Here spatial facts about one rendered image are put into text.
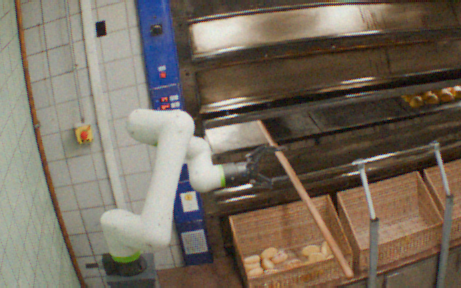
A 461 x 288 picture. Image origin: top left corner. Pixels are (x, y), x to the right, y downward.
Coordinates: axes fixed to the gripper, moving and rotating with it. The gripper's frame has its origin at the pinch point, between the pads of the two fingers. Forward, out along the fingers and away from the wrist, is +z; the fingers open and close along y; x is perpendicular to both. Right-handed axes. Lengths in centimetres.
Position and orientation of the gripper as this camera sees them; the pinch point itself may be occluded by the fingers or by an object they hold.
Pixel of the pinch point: (284, 163)
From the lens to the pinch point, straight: 293.8
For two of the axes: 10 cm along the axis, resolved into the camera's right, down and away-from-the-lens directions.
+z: 9.8, -1.9, 1.0
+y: 1.4, 9.1, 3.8
